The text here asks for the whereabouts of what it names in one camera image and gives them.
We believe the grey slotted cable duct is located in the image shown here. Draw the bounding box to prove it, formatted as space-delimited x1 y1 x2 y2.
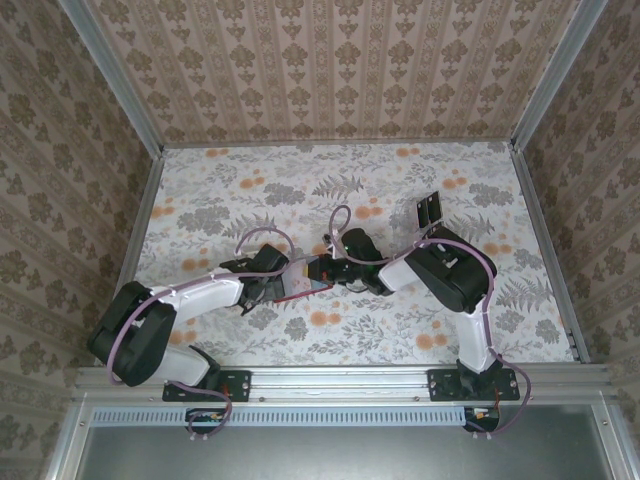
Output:
92 405 469 428

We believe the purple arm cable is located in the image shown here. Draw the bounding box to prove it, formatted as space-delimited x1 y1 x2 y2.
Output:
327 204 535 441
107 227 296 444

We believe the grey metal sheet panel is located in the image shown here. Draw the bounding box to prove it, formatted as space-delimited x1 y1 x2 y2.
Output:
74 404 609 480

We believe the clear acrylic card stand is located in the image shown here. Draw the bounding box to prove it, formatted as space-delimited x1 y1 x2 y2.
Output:
391 189 445 236

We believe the red leather card holder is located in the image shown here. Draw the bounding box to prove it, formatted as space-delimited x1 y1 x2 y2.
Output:
274 255 335 305

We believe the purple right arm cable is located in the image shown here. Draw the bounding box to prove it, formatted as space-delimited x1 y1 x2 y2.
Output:
327 204 535 441

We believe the aluminium frame post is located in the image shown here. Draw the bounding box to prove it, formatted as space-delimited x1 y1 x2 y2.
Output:
509 0 609 151
57 0 166 159

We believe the aluminium frame rail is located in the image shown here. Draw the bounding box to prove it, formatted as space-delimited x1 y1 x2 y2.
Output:
114 149 166 294
509 142 591 364

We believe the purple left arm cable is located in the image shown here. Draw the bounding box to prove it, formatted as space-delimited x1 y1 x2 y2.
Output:
107 227 296 444

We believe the wide aluminium mounting beam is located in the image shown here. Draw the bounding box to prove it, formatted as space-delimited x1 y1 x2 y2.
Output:
74 364 614 404

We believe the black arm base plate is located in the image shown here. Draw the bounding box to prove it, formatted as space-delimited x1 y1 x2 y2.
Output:
162 368 252 404
427 368 521 403

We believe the floral tablecloth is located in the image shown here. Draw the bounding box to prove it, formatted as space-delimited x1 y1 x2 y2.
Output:
119 141 576 366

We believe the black cable connector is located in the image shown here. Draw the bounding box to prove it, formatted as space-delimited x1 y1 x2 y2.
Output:
463 406 501 432
185 407 227 435

